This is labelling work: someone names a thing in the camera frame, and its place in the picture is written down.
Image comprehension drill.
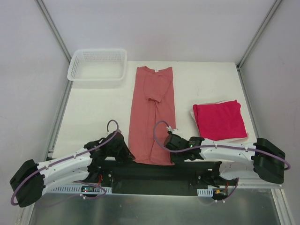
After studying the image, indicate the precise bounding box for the salmon pink polo shirt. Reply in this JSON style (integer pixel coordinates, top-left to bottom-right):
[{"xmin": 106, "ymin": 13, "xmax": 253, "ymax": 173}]
[{"xmin": 128, "ymin": 66, "xmax": 176, "ymax": 166}]

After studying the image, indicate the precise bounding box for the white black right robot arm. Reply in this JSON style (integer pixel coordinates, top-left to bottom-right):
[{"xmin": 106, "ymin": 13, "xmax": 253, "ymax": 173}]
[{"xmin": 164, "ymin": 134, "xmax": 289, "ymax": 185}]

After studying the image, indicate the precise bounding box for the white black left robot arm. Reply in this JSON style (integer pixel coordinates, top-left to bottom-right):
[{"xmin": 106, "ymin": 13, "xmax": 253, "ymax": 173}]
[{"xmin": 9, "ymin": 138, "xmax": 135, "ymax": 208}]

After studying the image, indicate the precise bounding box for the folded magenta t shirt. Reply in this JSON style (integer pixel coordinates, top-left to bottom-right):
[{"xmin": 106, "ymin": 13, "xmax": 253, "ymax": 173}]
[{"xmin": 192, "ymin": 99, "xmax": 248, "ymax": 142}]

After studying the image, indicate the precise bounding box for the white perforated plastic basket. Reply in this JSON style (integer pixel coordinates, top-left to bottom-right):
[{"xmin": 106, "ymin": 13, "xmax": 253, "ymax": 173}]
[{"xmin": 67, "ymin": 48, "xmax": 128, "ymax": 82}]

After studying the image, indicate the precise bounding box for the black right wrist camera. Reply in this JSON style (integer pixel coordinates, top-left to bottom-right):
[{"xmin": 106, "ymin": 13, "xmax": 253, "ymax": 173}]
[{"xmin": 164, "ymin": 132, "xmax": 188, "ymax": 151}]

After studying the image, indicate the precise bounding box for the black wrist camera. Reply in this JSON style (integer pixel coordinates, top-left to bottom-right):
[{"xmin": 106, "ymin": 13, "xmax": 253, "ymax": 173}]
[
  {"xmin": 164, "ymin": 132, "xmax": 188, "ymax": 151},
  {"xmin": 105, "ymin": 132, "xmax": 125, "ymax": 147}
]

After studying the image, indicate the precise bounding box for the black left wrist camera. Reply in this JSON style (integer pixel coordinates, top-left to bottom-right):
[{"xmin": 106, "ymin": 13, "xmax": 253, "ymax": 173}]
[{"xmin": 105, "ymin": 132, "xmax": 125, "ymax": 147}]

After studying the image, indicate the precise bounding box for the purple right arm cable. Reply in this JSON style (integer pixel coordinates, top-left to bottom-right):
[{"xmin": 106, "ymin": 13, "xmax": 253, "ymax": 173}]
[{"xmin": 152, "ymin": 120, "xmax": 291, "ymax": 203}]

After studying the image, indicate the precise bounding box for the right white slotted cable duct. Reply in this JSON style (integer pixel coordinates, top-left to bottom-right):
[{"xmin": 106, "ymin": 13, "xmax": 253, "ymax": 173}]
[{"xmin": 197, "ymin": 188, "xmax": 214, "ymax": 197}]

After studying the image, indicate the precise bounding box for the white slotted cable duct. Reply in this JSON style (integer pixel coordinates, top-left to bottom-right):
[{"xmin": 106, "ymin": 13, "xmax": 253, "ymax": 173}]
[
  {"xmin": 197, "ymin": 188, "xmax": 214, "ymax": 197},
  {"xmin": 48, "ymin": 184, "xmax": 113, "ymax": 194}
]

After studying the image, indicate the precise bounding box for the left white slotted cable duct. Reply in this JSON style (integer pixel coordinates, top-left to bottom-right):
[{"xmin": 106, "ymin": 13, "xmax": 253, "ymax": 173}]
[{"xmin": 48, "ymin": 184, "xmax": 113, "ymax": 194}]

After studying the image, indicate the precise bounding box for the right aluminium corner post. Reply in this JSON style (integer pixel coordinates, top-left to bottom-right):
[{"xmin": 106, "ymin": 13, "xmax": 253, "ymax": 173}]
[{"xmin": 236, "ymin": 0, "xmax": 284, "ymax": 71}]

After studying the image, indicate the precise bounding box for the aluminium corner post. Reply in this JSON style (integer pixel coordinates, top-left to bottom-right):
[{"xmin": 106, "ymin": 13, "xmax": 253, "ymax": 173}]
[
  {"xmin": 236, "ymin": 0, "xmax": 284, "ymax": 71},
  {"xmin": 35, "ymin": 0, "xmax": 71, "ymax": 63}
]

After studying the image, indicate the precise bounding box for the aluminium front frame rail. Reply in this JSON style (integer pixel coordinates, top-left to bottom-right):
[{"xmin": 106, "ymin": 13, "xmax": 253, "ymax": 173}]
[{"xmin": 29, "ymin": 165, "xmax": 282, "ymax": 188}]

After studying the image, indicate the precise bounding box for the left aluminium corner post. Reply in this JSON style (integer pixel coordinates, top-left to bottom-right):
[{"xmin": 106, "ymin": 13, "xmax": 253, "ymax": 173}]
[{"xmin": 35, "ymin": 0, "xmax": 71, "ymax": 63}]

